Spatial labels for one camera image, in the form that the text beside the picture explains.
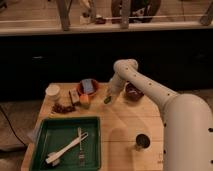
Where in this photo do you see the black cable left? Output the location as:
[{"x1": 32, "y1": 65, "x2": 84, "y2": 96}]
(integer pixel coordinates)
[{"x1": 0, "y1": 105, "x2": 29, "y2": 148}]

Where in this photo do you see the metal fork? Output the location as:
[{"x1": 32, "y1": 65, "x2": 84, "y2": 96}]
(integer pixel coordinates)
[{"x1": 77, "y1": 127, "x2": 85, "y2": 166}]

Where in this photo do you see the brown white block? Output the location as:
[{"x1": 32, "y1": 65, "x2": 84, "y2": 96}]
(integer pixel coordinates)
[{"x1": 69, "y1": 89, "x2": 80, "y2": 105}]

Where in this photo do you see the wooden table board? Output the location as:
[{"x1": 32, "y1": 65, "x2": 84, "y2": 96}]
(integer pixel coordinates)
[{"x1": 20, "y1": 82, "x2": 168, "y2": 171}]

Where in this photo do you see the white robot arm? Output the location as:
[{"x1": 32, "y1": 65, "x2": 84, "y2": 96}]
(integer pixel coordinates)
[{"x1": 107, "y1": 59, "x2": 213, "y2": 171}]

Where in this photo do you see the green plastic tray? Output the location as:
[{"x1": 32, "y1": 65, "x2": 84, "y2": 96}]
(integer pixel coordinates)
[{"x1": 29, "y1": 117, "x2": 101, "y2": 171}]

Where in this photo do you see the white cup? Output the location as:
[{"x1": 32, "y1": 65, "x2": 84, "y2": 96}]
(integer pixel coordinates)
[{"x1": 45, "y1": 85, "x2": 60, "y2": 101}]

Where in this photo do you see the dark red bowl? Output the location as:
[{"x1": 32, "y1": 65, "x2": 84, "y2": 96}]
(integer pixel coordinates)
[{"x1": 125, "y1": 83, "x2": 143, "y2": 101}]

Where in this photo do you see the metal cup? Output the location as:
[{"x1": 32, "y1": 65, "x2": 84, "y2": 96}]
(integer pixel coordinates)
[{"x1": 135, "y1": 134, "x2": 150, "y2": 151}]

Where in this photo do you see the green pepper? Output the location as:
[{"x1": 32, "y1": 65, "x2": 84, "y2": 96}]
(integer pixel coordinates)
[{"x1": 104, "y1": 96, "x2": 111, "y2": 104}]

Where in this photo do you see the blue sponge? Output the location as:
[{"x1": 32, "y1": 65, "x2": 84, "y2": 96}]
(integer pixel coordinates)
[{"x1": 82, "y1": 79, "x2": 94, "y2": 94}]

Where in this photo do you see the white plastic spatula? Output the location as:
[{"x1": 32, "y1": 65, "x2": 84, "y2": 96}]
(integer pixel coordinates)
[{"x1": 45, "y1": 132, "x2": 88, "y2": 164}]

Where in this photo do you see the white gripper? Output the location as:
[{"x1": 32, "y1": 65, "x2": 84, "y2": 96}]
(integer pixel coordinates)
[{"x1": 107, "y1": 73, "x2": 125, "y2": 102}]

